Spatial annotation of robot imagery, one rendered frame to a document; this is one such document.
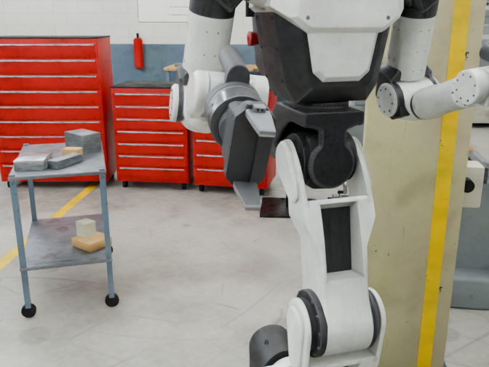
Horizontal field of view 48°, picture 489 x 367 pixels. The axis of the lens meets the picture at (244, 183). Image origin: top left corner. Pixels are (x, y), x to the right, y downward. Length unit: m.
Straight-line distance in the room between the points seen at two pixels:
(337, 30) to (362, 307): 0.55
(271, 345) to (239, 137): 0.98
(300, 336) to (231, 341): 1.86
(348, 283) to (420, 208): 1.32
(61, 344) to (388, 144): 1.94
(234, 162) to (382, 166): 1.66
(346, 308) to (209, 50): 0.58
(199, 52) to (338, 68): 0.27
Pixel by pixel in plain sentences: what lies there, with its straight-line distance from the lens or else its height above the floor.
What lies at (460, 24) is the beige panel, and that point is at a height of 1.60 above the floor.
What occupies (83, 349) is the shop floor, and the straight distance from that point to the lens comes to 3.08.
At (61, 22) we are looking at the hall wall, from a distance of 10.30.
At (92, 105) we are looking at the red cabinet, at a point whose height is 0.83.
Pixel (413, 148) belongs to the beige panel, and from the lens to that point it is 2.37.
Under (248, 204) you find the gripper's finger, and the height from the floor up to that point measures 1.40.
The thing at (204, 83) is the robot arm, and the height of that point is 1.53.
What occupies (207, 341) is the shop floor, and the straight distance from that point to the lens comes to 3.03.
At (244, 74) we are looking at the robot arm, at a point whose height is 1.55.
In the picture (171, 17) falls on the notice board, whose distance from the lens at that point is 9.74.
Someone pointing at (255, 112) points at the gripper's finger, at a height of 1.51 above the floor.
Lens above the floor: 1.63
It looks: 17 degrees down
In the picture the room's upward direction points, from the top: straight up
